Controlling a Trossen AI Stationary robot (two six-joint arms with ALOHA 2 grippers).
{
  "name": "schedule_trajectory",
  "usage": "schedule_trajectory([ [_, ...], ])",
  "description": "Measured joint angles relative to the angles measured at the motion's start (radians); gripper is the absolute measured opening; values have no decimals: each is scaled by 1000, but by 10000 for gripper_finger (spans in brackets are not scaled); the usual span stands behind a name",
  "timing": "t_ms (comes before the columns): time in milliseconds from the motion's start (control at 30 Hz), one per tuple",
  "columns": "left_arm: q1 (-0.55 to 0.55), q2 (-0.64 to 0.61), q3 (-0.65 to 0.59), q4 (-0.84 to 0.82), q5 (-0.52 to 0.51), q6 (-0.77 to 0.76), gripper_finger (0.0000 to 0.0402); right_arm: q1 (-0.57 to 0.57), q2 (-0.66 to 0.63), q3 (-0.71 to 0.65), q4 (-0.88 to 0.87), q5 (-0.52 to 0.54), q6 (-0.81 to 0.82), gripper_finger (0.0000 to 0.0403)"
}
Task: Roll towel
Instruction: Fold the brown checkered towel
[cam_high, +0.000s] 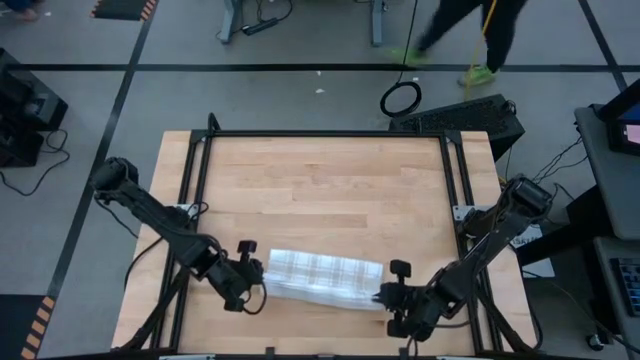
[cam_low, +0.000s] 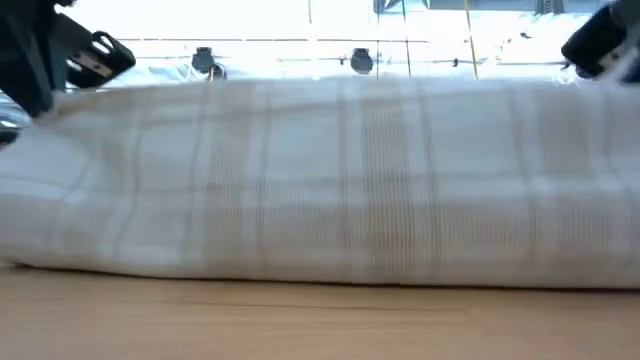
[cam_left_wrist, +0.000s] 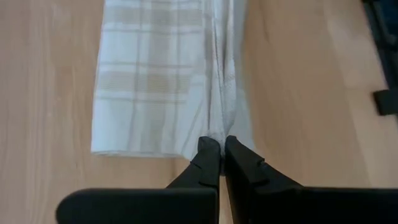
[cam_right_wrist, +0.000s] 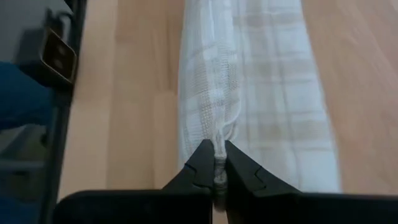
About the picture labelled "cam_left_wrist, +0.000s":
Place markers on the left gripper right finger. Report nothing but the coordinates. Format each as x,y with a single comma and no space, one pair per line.
280,205

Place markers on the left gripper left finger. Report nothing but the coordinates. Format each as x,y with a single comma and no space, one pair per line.
155,205

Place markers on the white plaid towel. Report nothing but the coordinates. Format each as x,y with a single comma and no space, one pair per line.
140,77

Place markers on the black aluminium table frame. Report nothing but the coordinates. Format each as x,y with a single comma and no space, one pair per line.
387,102

